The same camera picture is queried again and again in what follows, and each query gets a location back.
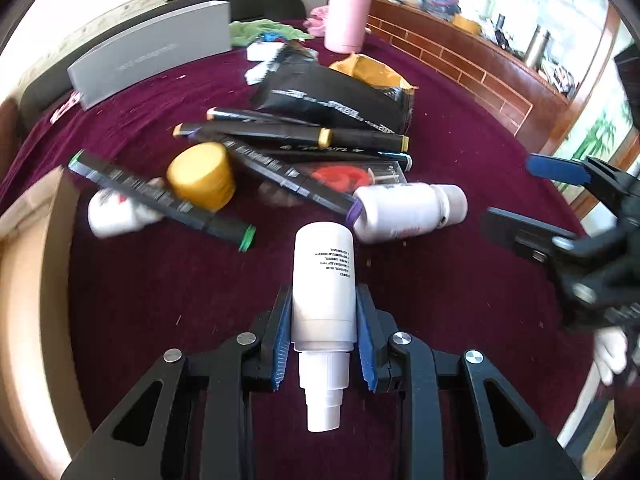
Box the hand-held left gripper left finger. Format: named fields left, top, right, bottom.
left=60, top=285, right=293, bottom=480

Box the wooden cabinet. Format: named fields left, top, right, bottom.
left=367, top=0, right=581, bottom=153

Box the white bottle with red label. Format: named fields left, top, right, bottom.
left=87, top=177, right=168, bottom=239

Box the yellow-capped black marker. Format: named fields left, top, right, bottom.
left=320, top=127, right=410, bottom=153

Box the pink hair tie packet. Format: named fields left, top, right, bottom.
left=50, top=92, right=83, bottom=123

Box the pink bottle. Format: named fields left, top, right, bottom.
left=324, top=0, right=373, bottom=54

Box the blue-capped black marker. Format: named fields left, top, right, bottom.
left=235, top=141, right=414, bottom=172

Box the grey box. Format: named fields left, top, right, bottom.
left=66, top=0, right=233, bottom=111

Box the clear packet with red item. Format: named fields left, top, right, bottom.
left=300, top=160, right=406, bottom=198

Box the white spray bottle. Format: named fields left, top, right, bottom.
left=291, top=222, right=358, bottom=433

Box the beige-capped black marker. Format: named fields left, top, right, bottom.
left=206, top=106, right=332, bottom=147

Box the yellow jar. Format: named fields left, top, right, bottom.
left=166, top=141, right=237, bottom=212

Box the white pill bottle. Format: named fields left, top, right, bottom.
left=352, top=182, right=469, bottom=245

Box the yellow snack packet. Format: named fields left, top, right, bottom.
left=329, top=52, right=418, bottom=106

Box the cardboard box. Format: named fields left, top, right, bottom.
left=0, top=166, right=93, bottom=461

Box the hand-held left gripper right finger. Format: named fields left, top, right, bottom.
left=356, top=285, right=583, bottom=480

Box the white tissue packet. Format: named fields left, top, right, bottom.
left=245, top=58, right=281, bottom=86

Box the black sofa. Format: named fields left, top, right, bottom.
left=17, top=0, right=307, bottom=126

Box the green-capped black marker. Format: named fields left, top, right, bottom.
left=67, top=149, right=257, bottom=253

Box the person's right hand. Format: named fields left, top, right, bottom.
left=594, top=327, right=631, bottom=387

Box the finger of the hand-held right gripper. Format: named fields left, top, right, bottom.
left=526, top=152, right=632, bottom=206
left=480, top=206, right=632, bottom=331

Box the green cloth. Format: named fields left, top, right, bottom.
left=229, top=18, right=313, bottom=47

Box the steel thermos flask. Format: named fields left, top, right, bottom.
left=525, top=30, right=551, bottom=71

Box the black pouch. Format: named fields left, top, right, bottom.
left=250, top=42, right=416, bottom=136

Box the purple-capped black marker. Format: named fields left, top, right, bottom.
left=172, top=124, right=363, bottom=228

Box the pink cloth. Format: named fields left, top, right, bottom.
left=305, top=5, right=331, bottom=36

